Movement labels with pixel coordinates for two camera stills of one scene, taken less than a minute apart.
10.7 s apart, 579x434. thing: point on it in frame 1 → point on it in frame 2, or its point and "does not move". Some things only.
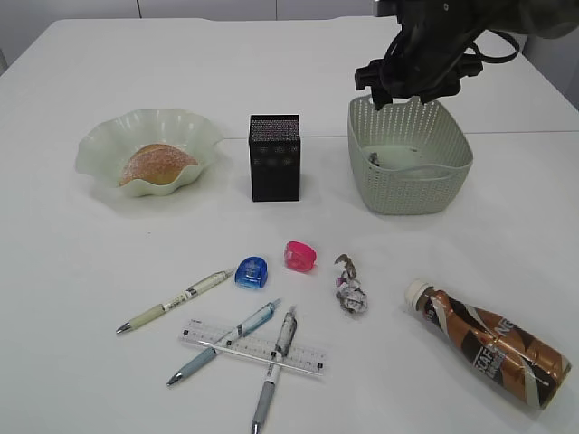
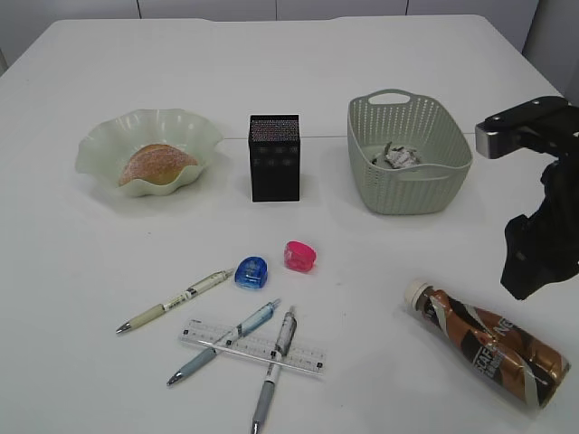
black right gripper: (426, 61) → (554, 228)
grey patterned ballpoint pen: (277, 357) does not move
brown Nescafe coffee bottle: (504, 356) does not move
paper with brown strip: (349, 290) → (401, 156)
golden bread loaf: (157, 165) does not move
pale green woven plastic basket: (409, 157) does not move
